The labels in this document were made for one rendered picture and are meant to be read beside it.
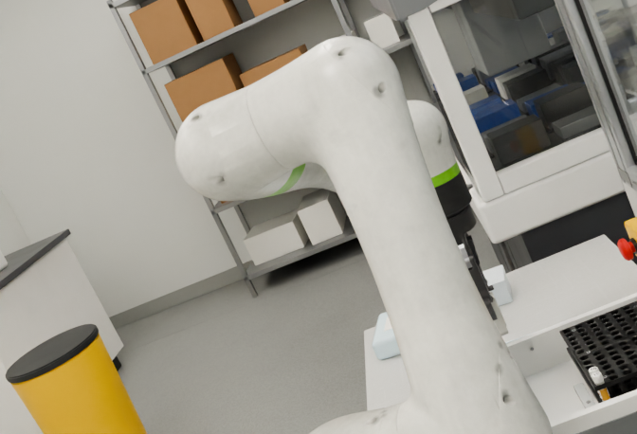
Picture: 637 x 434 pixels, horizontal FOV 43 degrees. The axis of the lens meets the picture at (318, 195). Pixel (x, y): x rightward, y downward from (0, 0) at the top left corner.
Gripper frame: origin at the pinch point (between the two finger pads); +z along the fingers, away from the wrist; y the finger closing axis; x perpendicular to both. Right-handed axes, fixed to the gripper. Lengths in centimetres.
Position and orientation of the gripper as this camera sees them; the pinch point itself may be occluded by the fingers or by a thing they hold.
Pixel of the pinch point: (492, 315)
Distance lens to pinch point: 145.7
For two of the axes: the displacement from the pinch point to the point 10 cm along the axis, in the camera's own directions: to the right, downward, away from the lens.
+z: 4.1, 8.9, 2.1
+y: -1.0, 2.7, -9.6
